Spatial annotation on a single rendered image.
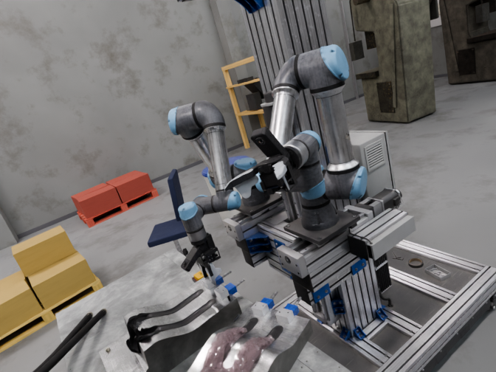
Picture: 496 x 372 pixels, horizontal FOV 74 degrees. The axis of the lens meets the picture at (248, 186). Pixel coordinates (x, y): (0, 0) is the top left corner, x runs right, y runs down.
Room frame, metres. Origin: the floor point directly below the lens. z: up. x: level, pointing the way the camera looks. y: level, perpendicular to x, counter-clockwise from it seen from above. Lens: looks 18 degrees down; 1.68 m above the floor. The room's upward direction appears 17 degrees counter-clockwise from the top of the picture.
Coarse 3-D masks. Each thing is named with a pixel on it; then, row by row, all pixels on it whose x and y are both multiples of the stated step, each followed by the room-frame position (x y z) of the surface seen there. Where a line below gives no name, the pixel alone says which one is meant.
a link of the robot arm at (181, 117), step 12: (180, 108) 1.46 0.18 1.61; (192, 108) 1.43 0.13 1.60; (168, 120) 1.47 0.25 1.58; (180, 120) 1.44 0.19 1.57; (192, 120) 1.42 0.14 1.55; (180, 132) 1.47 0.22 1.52; (192, 132) 1.46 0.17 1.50; (204, 132) 1.54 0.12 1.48; (192, 144) 1.53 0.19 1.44; (204, 144) 1.53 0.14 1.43; (204, 156) 1.56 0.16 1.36
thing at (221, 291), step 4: (228, 284) 1.18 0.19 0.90; (232, 284) 1.17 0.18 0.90; (236, 284) 1.17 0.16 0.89; (216, 288) 1.15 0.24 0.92; (220, 288) 1.15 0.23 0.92; (224, 288) 1.14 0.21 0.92; (228, 288) 1.15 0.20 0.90; (232, 288) 1.14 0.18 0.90; (216, 292) 1.13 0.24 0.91; (220, 292) 1.12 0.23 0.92; (224, 292) 1.12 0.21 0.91; (228, 292) 1.13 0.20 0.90; (232, 292) 1.14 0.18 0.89; (220, 296) 1.11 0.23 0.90; (224, 296) 1.12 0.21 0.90
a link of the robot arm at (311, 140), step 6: (306, 132) 0.94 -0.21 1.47; (312, 132) 0.94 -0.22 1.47; (294, 138) 0.90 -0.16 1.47; (300, 138) 0.89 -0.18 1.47; (306, 138) 0.90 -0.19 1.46; (312, 138) 0.91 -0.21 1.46; (318, 138) 0.93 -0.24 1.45; (306, 144) 0.87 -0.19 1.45; (312, 144) 0.89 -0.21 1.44; (318, 144) 0.92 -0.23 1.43; (312, 150) 0.88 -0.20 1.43; (318, 150) 0.93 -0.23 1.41; (312, 156) 0.89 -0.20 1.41; (318, 156) 0.91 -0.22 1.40; (306, 162) 0.89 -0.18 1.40; (312, 162) 0.89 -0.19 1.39
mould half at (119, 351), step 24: (192, 288) 1.25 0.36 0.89; (144, 312) 1.12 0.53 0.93; (192, 312) 1.09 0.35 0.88; (216, 312) 1.05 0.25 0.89; (240, 312) 1.09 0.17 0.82; (168, 336) 0.96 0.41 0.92; (192, 336) 0.99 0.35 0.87; (120, 360) 0.98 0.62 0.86; (144, 360) 0.94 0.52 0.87; (168, 360) 0.93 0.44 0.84
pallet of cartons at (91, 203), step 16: (128, 176) 6.27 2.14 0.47; (144, 176) 6.00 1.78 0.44; (80, 192) 6.16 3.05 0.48; (96, 192) 5.75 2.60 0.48; (112, 192) 5.66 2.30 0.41; (128, 192) 5.81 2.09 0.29; (144, 192) 5.94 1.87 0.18; (80, 208) 5.67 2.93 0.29; (96, 208) 5.49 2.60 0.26; (112, 208) 5.61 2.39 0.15; (128, 208) 5.74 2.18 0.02; (96, 224) 5.42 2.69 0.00
